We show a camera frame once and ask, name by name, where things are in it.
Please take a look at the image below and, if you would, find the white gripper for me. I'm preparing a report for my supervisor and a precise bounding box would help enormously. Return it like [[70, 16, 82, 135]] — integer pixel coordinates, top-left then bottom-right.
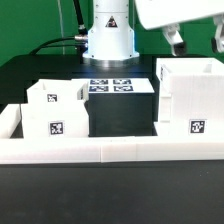
[[135, 0, 224, 56]]

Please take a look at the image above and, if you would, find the white drawer cabinet housing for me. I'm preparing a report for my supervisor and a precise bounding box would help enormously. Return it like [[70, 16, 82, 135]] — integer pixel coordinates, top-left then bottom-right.
[[154, 58, 224, 137]]

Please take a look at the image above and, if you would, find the white front drawer box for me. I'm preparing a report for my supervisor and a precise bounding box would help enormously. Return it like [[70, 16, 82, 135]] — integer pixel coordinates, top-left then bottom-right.
[[21, 101, 89, 138]]

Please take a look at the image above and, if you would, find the white drawer box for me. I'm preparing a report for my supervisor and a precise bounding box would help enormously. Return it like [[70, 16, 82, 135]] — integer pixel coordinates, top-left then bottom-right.
[[21, 101, 89, 138], [27, 79, 88, 104]]

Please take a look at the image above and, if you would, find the white fiducial marker sheet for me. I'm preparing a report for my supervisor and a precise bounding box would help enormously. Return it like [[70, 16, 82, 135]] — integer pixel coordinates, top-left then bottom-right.
[[72, 78, 154, 94]]

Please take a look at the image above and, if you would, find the black raised platform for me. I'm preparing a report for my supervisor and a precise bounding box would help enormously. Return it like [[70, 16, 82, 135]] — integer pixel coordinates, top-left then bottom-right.
[[0, 55, 162, 137]]

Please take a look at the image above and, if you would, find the white U-shaped fence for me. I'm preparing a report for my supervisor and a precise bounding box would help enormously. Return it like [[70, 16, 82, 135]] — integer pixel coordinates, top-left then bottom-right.
[[0, 104, 224, 164]]

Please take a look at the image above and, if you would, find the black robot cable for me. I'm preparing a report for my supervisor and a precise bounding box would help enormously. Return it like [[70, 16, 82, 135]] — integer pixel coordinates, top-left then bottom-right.
[[29, 0, 90, 56]]

